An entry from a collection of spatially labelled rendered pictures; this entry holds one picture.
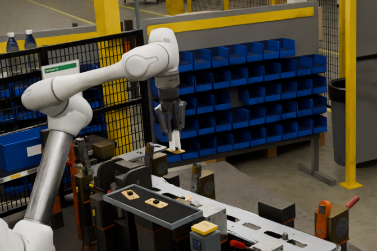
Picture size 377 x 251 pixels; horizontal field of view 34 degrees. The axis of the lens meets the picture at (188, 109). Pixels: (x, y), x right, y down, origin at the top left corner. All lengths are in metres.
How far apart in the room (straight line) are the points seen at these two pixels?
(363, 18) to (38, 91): 3.15
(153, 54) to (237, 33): 2.77
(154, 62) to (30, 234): 0.88
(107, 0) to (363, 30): 2.31
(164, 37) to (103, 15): 1.31
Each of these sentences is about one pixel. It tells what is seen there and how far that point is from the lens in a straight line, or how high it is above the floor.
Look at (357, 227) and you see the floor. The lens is 4.61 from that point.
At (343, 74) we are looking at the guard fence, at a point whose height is 0.57.
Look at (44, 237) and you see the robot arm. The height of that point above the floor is 0.94.
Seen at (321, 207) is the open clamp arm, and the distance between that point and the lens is 2.23.
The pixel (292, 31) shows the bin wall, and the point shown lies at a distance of 5.04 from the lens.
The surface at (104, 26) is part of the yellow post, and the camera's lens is 3.48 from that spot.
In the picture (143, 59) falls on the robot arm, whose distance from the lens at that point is 2.03.
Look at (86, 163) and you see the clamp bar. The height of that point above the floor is 1.10.
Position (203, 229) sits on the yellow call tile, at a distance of 1.93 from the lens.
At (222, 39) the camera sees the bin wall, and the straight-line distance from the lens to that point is 4.75.
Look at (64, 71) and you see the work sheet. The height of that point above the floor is 1.40.
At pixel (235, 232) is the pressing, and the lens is 2.27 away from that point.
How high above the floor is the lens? 2.00
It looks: 15 degrees down
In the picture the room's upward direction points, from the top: 4 degrees counter-clockwise
